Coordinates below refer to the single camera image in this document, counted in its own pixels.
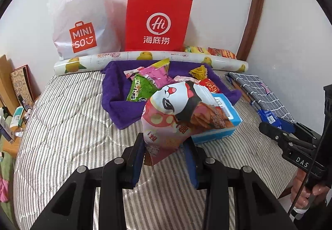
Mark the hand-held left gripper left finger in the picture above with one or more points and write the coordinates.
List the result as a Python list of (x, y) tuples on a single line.
[(134, 167)]

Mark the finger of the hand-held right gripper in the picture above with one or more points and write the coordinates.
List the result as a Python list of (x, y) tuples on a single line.
[(286, 125), (269, 130)]

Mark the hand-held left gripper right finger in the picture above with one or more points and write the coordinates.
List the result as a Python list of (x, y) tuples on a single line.
[(192, 172)]

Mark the dark blue snack packet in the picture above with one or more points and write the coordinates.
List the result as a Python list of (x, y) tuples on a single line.
[(269, 115)]

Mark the panda print snack bag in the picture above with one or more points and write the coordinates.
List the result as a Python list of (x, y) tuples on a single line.
[(181, 115)]

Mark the green snack packet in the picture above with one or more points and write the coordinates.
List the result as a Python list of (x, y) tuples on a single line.
[(140, 88)]

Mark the yellow triangular snack packet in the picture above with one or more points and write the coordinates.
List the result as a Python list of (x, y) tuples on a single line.
[(199, 73)]

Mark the white red snack packet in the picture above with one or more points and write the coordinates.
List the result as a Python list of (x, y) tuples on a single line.
[(131, 73)]

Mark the person's right hand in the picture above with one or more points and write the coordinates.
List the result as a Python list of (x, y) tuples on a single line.
[(298, 193)]

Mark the grey plaid folded cloth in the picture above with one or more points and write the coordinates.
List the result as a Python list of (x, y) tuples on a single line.
[(262, 89)]

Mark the blue cardboard box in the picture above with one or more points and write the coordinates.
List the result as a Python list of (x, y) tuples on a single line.
[(228, 115)]

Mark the grey striped quilt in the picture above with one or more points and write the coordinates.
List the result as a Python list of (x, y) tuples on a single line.
[(77, 121)]

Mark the purple towel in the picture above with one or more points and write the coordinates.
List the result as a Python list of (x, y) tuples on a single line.
[(116, 89)]

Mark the orange chip bag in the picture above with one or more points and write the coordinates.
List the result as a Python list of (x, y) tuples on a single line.
[(221, 53)]

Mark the yellow chip bag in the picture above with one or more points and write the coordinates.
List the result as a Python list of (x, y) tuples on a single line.
[(197, 50)]

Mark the fruit print paper roll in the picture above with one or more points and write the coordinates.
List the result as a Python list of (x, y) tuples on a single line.
[(103, 60)]

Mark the wooden nightstand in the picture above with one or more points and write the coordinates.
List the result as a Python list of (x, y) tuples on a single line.
[(10, 147)]

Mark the green blanket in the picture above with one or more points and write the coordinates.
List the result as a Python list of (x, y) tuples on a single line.
[(7, 167)]

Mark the pink cloth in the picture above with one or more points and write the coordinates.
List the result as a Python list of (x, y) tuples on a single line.
[(4, 188)]

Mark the dark blue small box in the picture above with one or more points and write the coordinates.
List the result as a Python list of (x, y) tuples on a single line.
[(6, 128)]

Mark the red paper bag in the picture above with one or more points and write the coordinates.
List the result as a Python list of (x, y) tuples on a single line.
[(158, 24)]

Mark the white plastic shopping bag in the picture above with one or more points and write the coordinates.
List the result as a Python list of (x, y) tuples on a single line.
[(83, 24)]

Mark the wooden headboard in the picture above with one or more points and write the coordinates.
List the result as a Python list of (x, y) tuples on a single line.
[(4, 82)]

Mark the brown wooden door frame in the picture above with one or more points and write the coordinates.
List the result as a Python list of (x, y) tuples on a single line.
[(255, 6)]

